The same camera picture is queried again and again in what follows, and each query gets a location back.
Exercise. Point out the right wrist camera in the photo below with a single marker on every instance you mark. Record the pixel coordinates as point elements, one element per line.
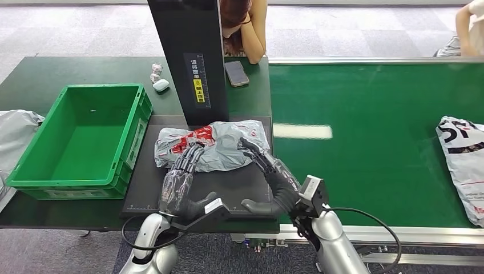
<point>312,189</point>

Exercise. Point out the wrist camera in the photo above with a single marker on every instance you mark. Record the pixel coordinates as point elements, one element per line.
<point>312,189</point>
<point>211,213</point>

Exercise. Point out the person's left forearm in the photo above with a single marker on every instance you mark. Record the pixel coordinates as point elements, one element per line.
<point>247,45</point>

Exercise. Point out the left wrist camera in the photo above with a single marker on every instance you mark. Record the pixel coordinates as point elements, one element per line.
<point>211,213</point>

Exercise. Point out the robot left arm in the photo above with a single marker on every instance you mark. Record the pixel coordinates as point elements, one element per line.
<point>149,230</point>

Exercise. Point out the green plastic crate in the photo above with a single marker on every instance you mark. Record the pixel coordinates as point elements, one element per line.
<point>87,151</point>

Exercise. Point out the grey smartphone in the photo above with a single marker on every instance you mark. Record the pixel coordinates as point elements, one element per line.
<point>236,73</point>

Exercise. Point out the small clear wrapped item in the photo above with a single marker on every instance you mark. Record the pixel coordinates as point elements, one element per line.
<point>157,68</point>
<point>155,78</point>

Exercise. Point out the white earbud case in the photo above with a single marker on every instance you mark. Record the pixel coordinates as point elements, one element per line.
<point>160,85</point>

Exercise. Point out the black inbound scanning machine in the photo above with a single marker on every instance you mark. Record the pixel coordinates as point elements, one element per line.
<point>189,38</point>

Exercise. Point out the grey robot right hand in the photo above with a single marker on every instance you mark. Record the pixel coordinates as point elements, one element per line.
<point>283,189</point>

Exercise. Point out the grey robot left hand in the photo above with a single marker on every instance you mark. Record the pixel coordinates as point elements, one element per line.
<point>176,189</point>

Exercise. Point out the person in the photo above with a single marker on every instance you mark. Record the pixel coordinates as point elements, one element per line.
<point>463,30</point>
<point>253,34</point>

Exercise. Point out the grey courier package red print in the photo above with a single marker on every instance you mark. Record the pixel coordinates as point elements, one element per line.
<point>223,151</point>

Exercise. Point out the white courier package black print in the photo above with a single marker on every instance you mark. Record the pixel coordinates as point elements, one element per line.
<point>465,170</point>

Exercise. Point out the plain grey courier package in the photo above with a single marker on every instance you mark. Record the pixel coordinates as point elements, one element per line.
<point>17,136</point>

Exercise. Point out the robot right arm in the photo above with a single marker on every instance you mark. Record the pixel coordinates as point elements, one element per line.
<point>332,242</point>

